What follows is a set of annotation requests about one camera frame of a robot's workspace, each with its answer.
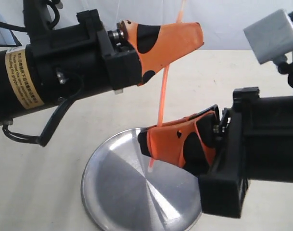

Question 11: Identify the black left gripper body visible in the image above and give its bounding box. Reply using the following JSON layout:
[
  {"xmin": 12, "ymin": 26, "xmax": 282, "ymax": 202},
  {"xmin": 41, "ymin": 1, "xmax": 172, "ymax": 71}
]
[{"xmin": 24, "ymin": 9, "xmax": 142, "ymax": 101}]

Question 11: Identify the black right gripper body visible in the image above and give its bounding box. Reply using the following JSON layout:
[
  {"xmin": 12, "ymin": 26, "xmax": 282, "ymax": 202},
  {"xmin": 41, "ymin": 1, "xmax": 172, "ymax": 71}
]
[{"xmin": 198, "ymin": 88, "xmax": 293, "ymax": 218}]

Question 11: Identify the translucent orange plastic strip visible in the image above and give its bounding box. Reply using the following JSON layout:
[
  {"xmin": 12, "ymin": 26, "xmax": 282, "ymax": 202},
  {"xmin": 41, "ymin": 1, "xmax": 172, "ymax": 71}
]
[{"xmin": 148, "ymin": 0, "xmax": 188, "ymax": 173}]

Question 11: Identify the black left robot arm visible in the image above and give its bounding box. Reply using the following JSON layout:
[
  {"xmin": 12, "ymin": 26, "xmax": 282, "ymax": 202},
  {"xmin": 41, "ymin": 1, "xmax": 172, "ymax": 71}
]
[{"xmin": 0, "ymin": 10, "xmax": 204, "ymax": 122}]

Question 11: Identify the dark framed board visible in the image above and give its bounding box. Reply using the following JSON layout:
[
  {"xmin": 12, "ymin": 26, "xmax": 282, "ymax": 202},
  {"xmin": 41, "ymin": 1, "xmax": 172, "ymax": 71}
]
[{"xmin": 0, "ymin": 28, "xmax": 21, "ymax": 48}]

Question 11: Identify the round stainless steel plate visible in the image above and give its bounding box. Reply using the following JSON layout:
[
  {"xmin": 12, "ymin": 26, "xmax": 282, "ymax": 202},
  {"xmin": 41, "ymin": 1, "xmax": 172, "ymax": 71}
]
[{"xmin": 81, "ymin": 128, "xmax": 202, "ymax": 231}]

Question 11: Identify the black cable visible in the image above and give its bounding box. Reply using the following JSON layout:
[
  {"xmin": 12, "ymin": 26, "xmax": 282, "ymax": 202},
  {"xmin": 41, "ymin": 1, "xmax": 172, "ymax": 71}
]
[{"xmin": 1, "ymin": 72, "xmax": 86, "ymax": 148}]

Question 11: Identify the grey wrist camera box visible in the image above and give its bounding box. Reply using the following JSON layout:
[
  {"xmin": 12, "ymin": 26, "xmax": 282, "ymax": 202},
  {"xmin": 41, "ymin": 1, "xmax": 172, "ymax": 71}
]
[{"xmin": 243, "ymin": 9, "xmax": 293, "ymax": 65}]

